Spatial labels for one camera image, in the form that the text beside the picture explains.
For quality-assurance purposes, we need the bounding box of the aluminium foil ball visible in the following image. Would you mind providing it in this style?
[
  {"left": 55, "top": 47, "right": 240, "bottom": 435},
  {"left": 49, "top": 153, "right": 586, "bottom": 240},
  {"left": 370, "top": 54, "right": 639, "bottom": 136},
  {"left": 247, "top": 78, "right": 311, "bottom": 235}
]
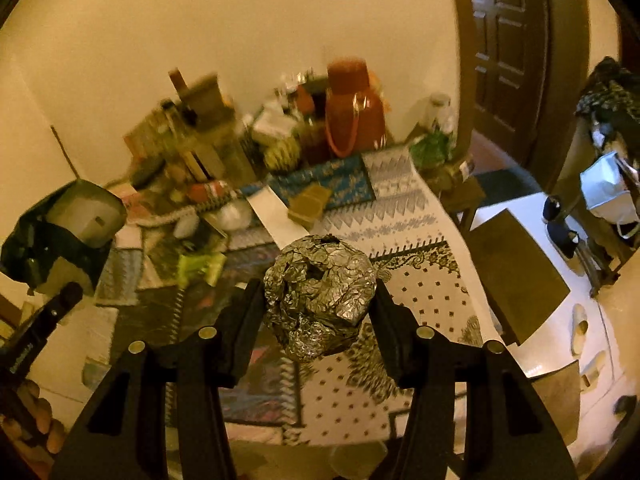
[{"left": 264, "top": 235, "right": 378, "bottom": 363}]

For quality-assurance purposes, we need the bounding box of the patchwork patterned tablecloth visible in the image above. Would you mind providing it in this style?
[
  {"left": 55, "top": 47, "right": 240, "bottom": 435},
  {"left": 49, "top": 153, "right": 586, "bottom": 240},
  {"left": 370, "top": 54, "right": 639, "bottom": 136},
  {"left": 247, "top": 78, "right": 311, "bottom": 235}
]
[{"left": 81, "top": 148, "right": 497, "bottom": 446}]

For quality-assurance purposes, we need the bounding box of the green snack wrapper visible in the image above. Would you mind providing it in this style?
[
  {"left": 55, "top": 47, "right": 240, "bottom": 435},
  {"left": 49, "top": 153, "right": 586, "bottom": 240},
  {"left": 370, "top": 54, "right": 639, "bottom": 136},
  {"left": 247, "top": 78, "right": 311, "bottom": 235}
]
[{"left": 177, "top": 252, "right": 227, "bottom": 289}]

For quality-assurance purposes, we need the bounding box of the dark wooden chair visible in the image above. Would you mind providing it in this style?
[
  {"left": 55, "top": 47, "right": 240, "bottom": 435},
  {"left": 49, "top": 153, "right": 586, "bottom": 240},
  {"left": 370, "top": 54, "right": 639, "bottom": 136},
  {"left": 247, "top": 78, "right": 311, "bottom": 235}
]
[{"left": 466, "top": 209, "right": 580, "bottom": 444}]

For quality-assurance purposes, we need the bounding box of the black shoe on floor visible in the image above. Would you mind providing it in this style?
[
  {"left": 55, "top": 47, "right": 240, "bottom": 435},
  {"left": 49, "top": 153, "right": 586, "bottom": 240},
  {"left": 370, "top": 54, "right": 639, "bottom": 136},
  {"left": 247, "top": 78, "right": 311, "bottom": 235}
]
[{"left": 542, "top": 195, "right": 579, "bottom": 261}]

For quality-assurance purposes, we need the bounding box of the red cigarette pack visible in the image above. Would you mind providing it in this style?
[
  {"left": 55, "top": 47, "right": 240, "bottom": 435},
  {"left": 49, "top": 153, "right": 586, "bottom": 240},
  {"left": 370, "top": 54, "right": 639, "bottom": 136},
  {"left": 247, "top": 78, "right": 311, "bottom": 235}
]
[{"left": 186, "top": 180, "right": 230, "bottom": 204}]

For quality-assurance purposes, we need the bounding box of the white paper strip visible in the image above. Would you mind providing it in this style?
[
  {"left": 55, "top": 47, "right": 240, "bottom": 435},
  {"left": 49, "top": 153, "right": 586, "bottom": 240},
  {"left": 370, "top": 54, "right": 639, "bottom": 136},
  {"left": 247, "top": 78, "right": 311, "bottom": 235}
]
[{"left": 247, "top": 186, "right": 291, "bottom": 249}]

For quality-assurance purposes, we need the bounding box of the white plastic bag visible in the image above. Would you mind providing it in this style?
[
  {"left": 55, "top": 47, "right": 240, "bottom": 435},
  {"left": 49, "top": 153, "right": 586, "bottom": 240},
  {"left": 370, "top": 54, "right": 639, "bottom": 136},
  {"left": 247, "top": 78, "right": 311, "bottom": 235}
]
[{"left": 579, "top": 152, "right": 639, "bottom": 226}]

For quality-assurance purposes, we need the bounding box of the green custard apple fruit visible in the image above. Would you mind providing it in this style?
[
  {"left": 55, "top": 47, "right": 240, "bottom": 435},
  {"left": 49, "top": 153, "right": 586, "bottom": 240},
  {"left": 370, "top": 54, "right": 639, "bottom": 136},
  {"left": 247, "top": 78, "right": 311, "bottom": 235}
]
[{"left": 264, "top": 136, "right": 300, "bottom": 174}]

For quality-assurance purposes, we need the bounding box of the green leafy potted plant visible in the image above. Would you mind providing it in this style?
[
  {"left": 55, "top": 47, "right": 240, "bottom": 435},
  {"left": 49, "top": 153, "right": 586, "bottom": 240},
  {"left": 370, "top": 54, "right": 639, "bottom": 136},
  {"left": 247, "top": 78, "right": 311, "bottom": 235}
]
[{"left": 409, "top": 130, "right": 457, "bottom": 170}]

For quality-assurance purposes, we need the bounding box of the brown ceramic vase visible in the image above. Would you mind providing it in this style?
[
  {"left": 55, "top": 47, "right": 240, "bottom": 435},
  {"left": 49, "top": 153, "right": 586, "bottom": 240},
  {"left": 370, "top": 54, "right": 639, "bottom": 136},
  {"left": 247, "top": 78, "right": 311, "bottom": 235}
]
[{"left": 184, "top": 74, "right": 226, "bottom": 128}]

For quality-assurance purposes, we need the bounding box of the white cardboard box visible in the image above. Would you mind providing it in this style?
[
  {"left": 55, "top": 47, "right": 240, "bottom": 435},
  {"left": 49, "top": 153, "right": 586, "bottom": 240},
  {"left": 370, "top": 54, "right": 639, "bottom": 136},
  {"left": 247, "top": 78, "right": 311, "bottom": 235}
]
[{"left": 250, "top": 108, "right": 297, "bottom": 146}]

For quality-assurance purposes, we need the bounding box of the dark red wine bottle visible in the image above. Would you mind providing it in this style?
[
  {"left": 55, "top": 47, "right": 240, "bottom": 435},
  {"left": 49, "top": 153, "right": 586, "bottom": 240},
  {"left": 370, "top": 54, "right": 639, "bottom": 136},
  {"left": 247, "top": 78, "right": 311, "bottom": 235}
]
[{"left": 168, "top": 68, "right": 198, "bottom": 128}]

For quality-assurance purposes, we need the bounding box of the clear glass jar white lid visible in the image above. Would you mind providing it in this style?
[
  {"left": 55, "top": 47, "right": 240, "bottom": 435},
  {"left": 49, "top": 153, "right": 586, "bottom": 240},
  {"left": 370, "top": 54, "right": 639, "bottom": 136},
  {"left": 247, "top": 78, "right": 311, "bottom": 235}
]
[{"left": 421, "top": 92, "right": 456, "bottom": 134}]

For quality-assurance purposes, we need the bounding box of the red thermos jug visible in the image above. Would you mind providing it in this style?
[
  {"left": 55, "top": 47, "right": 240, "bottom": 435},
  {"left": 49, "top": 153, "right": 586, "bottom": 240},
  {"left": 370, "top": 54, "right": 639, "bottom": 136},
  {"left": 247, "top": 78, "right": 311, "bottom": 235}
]
[{"left": 326, "top": 58, "right": 387, "bottom": 158}]

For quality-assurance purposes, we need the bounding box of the brown panelled wooden door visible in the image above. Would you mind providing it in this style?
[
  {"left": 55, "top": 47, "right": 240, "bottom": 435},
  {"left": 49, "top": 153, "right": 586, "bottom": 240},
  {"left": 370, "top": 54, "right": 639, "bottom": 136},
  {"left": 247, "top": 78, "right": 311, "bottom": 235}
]
[{"left": 472, "top": 0, "right": 549, "bottom": 164}]

